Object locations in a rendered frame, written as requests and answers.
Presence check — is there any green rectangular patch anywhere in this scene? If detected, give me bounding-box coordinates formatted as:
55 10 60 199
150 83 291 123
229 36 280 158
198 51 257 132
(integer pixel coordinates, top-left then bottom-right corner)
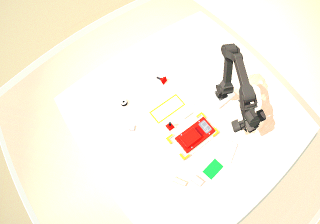
202 159 224 179

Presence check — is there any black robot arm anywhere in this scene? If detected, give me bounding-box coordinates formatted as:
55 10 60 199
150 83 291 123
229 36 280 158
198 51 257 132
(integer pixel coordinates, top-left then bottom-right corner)
214 43 260 133

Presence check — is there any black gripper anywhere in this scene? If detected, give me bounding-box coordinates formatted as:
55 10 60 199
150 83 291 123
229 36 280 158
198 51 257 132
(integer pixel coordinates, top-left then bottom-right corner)
231 109 266 133

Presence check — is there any black toy tyre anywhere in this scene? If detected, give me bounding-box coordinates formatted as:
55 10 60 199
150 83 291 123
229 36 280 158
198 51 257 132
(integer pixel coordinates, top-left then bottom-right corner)
120 98 128 107

